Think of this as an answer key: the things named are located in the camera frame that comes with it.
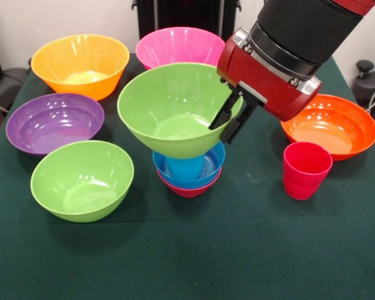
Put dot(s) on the shallow purple plastic bowl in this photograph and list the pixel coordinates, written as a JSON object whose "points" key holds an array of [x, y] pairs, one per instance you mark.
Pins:
{"points": [[53, 122]]}

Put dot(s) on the blue plastic cup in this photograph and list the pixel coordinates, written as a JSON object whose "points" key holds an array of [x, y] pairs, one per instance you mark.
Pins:
{"points": [[184, 168]]}

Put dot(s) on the black floor stand base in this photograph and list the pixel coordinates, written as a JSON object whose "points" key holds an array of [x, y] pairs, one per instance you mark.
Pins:
{"points": [[368, 84]]}

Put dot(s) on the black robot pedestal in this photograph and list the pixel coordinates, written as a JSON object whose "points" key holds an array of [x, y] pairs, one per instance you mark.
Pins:
{"points": [[181, 14]]}

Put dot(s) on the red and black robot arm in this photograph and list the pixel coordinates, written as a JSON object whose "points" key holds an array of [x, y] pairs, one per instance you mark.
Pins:
{"points": [[306, 28]]}

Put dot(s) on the small red plastic bowl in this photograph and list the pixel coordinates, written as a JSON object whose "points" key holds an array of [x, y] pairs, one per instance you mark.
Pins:
{"points": [[189, 192]]}

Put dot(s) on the large pink plastic bowl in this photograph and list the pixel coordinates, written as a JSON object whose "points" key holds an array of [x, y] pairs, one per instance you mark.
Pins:
{"points": [[181, 47]]}

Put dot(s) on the shallow orange plastic bowl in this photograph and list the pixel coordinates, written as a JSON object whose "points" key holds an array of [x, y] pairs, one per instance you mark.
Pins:
{"points": [[337, 131]]}

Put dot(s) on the red plastic cup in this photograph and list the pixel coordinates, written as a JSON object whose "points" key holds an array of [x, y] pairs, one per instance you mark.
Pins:
{"points": [[303, 181]]}

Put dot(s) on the large yellow-orange plastic bowl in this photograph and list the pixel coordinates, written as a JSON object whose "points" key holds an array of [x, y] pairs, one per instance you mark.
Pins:
{"points": [[81, 53]]}

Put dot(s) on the light green plastic bowl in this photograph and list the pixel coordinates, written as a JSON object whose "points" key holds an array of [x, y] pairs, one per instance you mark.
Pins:
{"points": [[81, 178], [162, 103]]}

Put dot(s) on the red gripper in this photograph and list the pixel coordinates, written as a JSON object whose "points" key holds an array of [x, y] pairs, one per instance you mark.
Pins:
{"points": [[259, 78]]}

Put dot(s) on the dark green table cloth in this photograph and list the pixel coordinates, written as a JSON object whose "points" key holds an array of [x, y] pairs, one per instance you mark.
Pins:
{"points": [[187, 250]]}

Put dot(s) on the small blue plastic bowl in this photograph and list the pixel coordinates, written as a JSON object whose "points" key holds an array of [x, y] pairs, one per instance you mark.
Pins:
{"points": [[214, 165]]}

